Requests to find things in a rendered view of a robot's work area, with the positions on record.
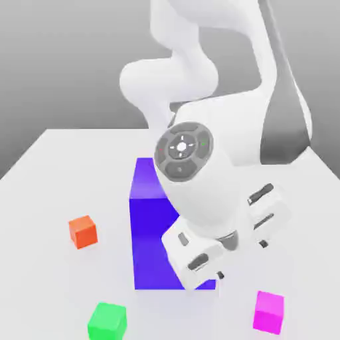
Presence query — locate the large blue box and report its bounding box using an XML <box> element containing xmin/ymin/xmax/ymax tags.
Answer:
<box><xmin>129</xmin><ymin>157</ymin><xmax>216</xmax><ymax>291</ymax></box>

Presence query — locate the small green cube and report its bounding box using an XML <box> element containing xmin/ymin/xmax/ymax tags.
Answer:
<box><xmin>87</xmin><ymin>301</ymin><xmax>128</xmax><ymax>340</ymax></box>

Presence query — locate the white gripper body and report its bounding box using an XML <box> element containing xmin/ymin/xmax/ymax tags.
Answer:
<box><xmin>161</xmin><ymin>183</ymin><xmax>291</xmax><ymax>291</ymax></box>

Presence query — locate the small magenta cube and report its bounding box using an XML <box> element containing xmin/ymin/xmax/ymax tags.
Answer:
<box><xmin>252</xmin><ymin>290</ymin><xmax>286</xmax><ymax>336</ymax></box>

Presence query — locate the small orange cube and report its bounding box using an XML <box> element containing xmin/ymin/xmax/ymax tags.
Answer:
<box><xmin>68</xmin><ymin>214</ymin><xmax>99</xmax><ymax>250</ymax></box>

